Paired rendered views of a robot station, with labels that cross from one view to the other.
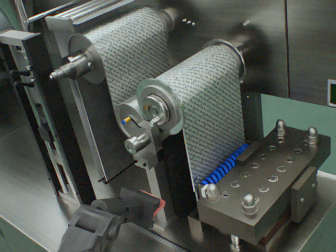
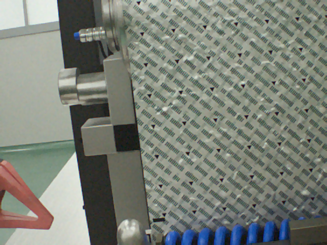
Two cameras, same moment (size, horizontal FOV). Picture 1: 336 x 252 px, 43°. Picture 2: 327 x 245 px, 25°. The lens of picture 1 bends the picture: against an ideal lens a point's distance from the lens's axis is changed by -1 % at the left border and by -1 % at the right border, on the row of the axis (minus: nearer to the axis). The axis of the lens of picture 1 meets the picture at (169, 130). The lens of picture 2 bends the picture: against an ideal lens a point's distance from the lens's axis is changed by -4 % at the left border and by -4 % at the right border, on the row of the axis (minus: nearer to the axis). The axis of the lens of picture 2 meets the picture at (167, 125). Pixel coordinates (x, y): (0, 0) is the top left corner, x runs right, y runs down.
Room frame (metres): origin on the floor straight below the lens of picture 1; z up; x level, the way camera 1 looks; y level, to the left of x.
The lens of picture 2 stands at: (0.40, -0.58, 1.27)
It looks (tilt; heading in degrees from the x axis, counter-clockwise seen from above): 11 degrees down; 48
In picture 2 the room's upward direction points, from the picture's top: 7 degrees counter-clockwise
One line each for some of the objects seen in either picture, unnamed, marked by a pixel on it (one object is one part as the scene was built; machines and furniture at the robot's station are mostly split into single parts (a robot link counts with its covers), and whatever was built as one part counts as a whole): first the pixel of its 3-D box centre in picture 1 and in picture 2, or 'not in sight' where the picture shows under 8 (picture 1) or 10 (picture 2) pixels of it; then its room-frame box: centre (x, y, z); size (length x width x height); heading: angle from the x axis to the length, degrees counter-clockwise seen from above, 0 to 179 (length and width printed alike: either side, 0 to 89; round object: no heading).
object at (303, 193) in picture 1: (304, 195); not in sight; (0.82, -0.31, 0.96); 0.10 x 0.03 x 0.11; 133
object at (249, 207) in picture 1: (249, 202); not in sight; (0.73, -0.15, 1.05); 0.04 x 0.04 x 0.04
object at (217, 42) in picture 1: (221, 65); not in sight; (1.07, -0.17, 1.25); 0.15 x 0.01 x 0.15; 43
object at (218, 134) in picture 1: (217, 138); (264, 150); (0.93, -0.12, 1.11); 0.23 x 0.01 x 0.18; 133
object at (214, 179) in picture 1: (228, 166); (274, 238); (0.92, -0.14, 1.03); 0.21 x 0.04 x 0.03; 133
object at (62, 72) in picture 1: (59, 73); not in sight; (1.02, 0.24, 1.33); 0.06 x 0.03 x 0.03; 133
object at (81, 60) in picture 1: (77, 64); not in sight; (1.06, 0.20, 1.33); 0.06 x 0.06 x 0.06; 43
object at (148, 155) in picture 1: (153, 178); (119, 195); (0.89, 0.06, 1.05); 0.06 x 0.05 x 0.31; 133
